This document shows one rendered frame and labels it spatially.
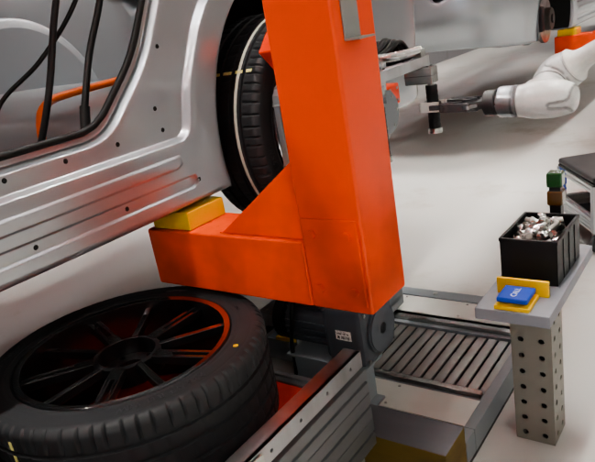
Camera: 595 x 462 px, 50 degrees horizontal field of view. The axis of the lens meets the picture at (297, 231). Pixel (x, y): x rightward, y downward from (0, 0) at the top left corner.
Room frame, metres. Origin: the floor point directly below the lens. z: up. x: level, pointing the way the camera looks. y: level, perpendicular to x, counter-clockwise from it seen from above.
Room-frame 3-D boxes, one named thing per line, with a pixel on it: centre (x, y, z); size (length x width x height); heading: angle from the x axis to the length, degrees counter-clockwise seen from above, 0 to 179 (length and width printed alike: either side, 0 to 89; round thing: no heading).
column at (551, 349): (1.42, -0.56, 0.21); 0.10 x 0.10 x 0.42; 52
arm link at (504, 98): (1.79, -0.65, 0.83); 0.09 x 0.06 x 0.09; 142
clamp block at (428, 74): (1.95, -0.45, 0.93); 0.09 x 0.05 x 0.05; 52
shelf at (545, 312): (1.44, -0.58, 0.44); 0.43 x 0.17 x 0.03; 142
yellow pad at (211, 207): (1.66, 0.28, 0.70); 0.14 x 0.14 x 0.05; 52
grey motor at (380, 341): (1.67, -0.02, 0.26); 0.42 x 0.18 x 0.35; 52
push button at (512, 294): (1.31, -0.47, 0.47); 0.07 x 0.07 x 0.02; 52
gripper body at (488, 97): (1.83, -0.60, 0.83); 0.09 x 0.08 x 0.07; 52
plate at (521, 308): (1.31, -0.47, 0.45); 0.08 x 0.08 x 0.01; 52
